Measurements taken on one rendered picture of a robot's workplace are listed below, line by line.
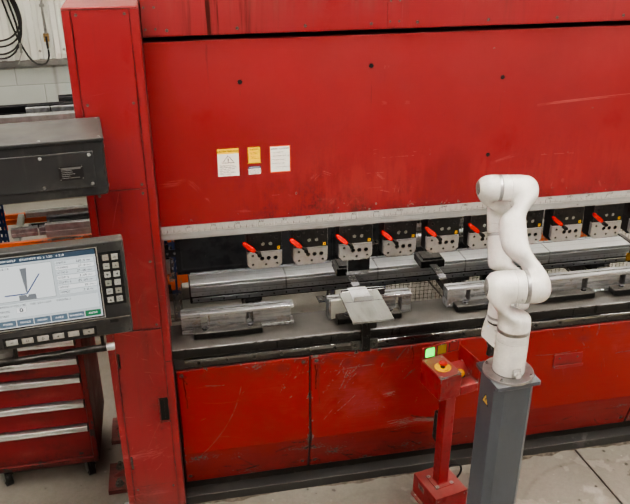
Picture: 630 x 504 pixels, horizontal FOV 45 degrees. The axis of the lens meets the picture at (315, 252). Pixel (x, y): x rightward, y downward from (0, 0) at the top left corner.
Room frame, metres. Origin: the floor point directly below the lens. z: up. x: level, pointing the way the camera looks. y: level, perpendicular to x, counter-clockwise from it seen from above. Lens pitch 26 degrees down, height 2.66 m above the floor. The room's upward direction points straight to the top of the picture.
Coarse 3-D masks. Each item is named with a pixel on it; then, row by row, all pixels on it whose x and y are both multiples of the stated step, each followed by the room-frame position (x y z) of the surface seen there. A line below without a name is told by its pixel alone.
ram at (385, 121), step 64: (192, 64) 2.88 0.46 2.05; (256, 64) 2.93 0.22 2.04; (320, 64) 2.98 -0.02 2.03; (384, 64) 3.03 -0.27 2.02; (448, 64) 3.08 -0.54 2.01; (512, 64) 3.14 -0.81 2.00; (576, 64) 3.20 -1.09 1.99; (192, 128) 2.88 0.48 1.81; (256, 128) 2.93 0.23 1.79; (320, 128) 2.98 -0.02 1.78; (384, 128) 3.03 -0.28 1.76; (448, 128) 3.09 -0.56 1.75; (512, 128) 3.15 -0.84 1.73; (576, 128) 3.21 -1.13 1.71; (192, 192) 2.88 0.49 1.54; (256, 192) 2.93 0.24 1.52; (320, 192) 2.98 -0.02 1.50; (384, 192) 3.04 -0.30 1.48; (448, 192) 3.09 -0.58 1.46; (576, 192) 3.22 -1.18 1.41
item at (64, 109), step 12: (60, 96) 4.70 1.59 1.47; (0, 108) 4.45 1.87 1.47; (12, 108) 4.46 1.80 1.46; (24, 108) 4.48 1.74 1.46; (36, 108) 4.46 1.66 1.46; (48, 108) 4.47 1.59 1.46; (60, 108) 4.49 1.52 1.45; (72, 108) 4.51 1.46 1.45; (0, 120) 4.24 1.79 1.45; (12, 120) 4.25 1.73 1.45; (24, 120) 4.27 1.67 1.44; (36, 120) 4.29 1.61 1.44; (48, 120) 4.31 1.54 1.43
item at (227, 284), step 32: (384, 256) 3.43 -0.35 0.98; (448, 256) 3.43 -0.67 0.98; (480, 256) 3.43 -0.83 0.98; (544, 256) 3.48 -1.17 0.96; (576, 256) 3.52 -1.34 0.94; (608, 256) 3.55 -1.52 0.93; (192, 288) 3.13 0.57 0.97; (224, 288) 3.16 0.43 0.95; (256, 288) 3.19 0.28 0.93; (288, 288) 3.23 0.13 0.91; (320, 288) 3.25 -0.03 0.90
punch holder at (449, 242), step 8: (424, 224) 3.12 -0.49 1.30; (432, 224) 3.08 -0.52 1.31; (440, 224) 3.09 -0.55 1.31; (448, 224) 3.09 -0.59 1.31; (456, 224) 3.10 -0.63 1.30; (424, 232) 3.11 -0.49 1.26; (440, 232) 3.09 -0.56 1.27; (448, 232) 3.09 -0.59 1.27; (424, 240) 3.11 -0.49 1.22; (432, 240) 3.08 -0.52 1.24; (448, 240) 3.09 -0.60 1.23; (456, 240) 3.10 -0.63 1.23; (424, 248) 3.11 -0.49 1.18; (432, 248) 3.08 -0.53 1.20; (440, 248) 3.08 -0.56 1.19; (448, 248) 3.09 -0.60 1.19
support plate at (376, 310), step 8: (344, 296) 2.99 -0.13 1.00; (376, 296) 2.99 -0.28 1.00; (344, 304) 2.92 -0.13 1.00; (352, 304) 2.92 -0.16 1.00; (360, 304) 2.92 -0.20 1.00; (368, 304) 2.92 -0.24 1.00; (376, 304) 2.92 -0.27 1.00; (384, 304) 2.92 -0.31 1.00; (352, 312) 2.85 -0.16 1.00; (360, 312) 2.85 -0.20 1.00; (368, 312) 2.85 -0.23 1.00; (376, 312) 2.85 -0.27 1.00; (384, 312) 2.85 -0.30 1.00; (352, 320) 2.78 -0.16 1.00; (360, 320) 2.78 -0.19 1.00; (368, 320) 2.78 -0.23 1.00; (376, 320) 2.78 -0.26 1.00; (384, 320) 2.79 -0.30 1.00; (392, 320) 2.80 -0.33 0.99
